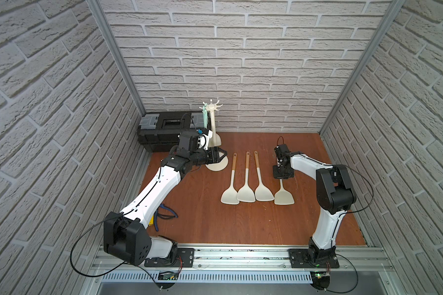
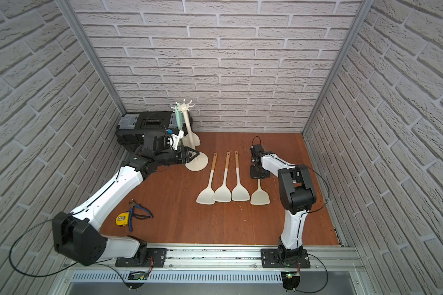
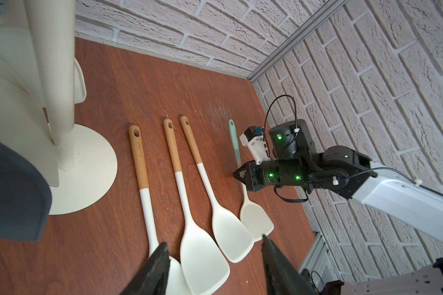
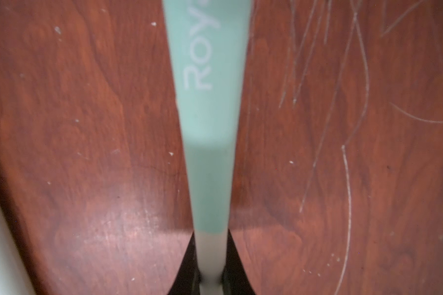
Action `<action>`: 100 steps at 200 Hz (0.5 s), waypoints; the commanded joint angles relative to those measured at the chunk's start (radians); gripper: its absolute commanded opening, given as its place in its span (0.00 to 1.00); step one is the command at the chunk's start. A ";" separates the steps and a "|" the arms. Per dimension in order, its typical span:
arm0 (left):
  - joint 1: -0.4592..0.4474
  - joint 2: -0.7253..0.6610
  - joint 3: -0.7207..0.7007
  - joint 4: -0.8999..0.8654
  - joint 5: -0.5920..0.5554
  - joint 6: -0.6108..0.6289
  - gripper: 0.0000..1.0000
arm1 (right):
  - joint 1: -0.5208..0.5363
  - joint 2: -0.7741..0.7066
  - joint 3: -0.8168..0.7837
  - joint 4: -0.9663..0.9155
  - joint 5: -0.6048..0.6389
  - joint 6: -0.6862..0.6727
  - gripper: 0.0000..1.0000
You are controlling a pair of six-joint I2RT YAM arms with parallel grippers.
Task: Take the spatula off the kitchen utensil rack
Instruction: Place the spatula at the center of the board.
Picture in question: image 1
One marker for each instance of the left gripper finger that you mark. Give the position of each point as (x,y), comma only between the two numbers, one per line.
(223,162)
(222,153)

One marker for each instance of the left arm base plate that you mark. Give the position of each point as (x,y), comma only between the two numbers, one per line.
(182,257)

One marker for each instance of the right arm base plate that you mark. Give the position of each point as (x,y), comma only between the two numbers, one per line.
(302,258)

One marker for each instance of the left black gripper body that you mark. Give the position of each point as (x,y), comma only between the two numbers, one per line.
(212,155)

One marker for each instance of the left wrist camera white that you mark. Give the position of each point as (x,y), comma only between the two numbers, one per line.
(204,137)

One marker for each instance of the blue handled pliers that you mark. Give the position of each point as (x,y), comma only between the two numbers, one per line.
(161,216)

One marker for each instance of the black plastic toolbox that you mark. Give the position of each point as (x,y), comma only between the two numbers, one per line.
(158,132)

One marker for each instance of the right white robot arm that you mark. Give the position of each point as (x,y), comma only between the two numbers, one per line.
(334,193)

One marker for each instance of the cream utensil rack stand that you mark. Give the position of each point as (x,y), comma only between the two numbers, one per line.
(215,142)

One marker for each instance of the aluminium mounting rail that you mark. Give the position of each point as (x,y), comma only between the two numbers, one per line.
(208,256)

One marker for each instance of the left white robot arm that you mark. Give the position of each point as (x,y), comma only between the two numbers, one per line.
(125,233)

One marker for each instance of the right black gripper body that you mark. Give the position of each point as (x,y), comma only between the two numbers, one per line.
(279,173)

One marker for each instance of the cream spatula wooden handle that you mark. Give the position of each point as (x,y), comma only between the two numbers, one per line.
(262,193)
(229,196)
(246,194)

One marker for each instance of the cream spatula mint handle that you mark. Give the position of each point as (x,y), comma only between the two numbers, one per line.
(283,197)

